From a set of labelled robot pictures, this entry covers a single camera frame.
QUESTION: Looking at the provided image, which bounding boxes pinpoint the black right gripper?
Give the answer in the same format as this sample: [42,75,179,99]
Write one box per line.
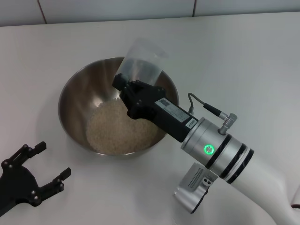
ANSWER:
[112,60,199,143]

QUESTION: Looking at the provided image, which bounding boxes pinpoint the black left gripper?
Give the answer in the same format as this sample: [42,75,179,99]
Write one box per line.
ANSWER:
[0,141,72,213]

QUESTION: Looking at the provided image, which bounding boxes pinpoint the stainless steel mixing bowl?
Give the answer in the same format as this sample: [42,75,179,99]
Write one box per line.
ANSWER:
[58,56,180,156]

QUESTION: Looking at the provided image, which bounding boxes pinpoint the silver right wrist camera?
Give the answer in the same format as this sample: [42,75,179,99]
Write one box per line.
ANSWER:
[172,163,218,214]

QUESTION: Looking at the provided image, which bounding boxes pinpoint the white rice grains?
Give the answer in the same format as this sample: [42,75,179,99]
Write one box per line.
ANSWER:
[85,97,160,155]

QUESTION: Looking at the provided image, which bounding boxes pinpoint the right gripper cable with plug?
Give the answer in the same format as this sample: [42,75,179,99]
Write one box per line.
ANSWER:
[187,93,239,136]

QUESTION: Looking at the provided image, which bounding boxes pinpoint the clear plastic cup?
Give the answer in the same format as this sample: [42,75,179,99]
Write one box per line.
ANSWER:
[116,37,170,88]

